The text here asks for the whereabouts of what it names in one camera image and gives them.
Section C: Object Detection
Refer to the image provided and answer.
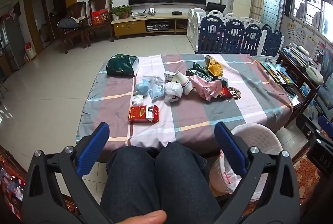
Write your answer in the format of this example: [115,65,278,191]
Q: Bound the dark wooden side table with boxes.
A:
[276,51,322,129]

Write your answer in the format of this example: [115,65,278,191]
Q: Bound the green snack bag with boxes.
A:
[185,62,212,81]

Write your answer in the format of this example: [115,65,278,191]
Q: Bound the grey refrigerator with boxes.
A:
[0,14,25,73]

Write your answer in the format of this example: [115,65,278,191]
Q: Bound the blue picture board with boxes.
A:
[314,83,333,116]

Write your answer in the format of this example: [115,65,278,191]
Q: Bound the red snack wrapper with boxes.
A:
[219,78,230,97]

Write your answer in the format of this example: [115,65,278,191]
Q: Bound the white plastic trash bin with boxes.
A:
[209,123,284,201]

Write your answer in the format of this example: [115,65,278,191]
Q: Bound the row of picture books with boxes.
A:
[260,60,297,95]

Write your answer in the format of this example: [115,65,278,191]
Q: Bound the white bin liner bag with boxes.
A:
[209,151,261,198]

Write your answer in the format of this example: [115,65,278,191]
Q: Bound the wall charts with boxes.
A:
[286,21,326,58]

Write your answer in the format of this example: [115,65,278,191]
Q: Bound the person's left leg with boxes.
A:
[100,146,162,224]

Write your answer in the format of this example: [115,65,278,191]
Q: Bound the red cardboard box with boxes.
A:
[128,105,160,123]

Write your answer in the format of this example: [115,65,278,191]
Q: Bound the red and white bag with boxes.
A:
[25,42,38,60]

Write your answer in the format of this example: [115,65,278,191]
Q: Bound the small white box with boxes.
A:
[164,71,180,81]

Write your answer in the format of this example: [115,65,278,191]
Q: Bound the red gift box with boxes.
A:
[91,9,111,26]

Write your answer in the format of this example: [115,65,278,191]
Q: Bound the black monitor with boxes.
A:
[205,2,227,15]

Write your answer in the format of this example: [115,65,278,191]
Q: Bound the person's leg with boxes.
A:
[100,146,162,224]
[155,142,221,224]

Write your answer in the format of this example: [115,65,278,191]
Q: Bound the blue face mask packet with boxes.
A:
[148,83,165,101]

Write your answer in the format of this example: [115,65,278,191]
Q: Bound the red patterned rug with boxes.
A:
[245,133,323,211]

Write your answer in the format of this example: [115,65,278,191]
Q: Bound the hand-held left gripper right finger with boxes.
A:
[214,121,301,224]

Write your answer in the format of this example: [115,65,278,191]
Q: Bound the yellow chip bag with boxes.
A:
[205,55,224,77]

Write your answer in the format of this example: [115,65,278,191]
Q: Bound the plaid tablecloth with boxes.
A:
[75,54,294,157]

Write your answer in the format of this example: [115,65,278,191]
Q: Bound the potted green plant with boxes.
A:
[112,5,133,20]

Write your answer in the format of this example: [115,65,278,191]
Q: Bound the white tissue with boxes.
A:
[131,94,144,106]

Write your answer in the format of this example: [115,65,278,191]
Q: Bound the green tissue pack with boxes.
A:
[106,54,139,77]

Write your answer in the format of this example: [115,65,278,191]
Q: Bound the pink plastic bag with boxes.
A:
[189,75,223,101]

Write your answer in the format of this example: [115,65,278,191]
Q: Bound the black stereo unit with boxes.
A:
[146,20,171,31]

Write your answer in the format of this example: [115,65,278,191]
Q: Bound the grey cushion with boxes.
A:
[306,66,324,85]

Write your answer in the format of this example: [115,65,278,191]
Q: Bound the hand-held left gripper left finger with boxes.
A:
[22,122,115,224]

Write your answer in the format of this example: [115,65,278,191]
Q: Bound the white plastic bag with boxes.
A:
[164,82,184,103]

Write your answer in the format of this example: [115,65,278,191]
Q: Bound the dark backpack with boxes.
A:
[58,16,80,29]

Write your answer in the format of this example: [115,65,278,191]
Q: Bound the person's right forearm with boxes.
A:
[299,174,333,224]

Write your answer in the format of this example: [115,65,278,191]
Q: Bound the striped paper cup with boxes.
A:
[173,71,194,96]

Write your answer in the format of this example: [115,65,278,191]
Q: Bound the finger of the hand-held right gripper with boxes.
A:
[318,115,333,138]

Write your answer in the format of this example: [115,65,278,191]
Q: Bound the wooden television cabinet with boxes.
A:
[111,13,189,38]

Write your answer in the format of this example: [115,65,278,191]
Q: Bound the person's right leg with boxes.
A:
[155,142,221,224]

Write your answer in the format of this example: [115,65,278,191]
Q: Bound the person's left hand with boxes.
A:
[118,210,167,224]

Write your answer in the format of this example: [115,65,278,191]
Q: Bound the navy and white playpen fence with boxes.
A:
[187,7,285,57]

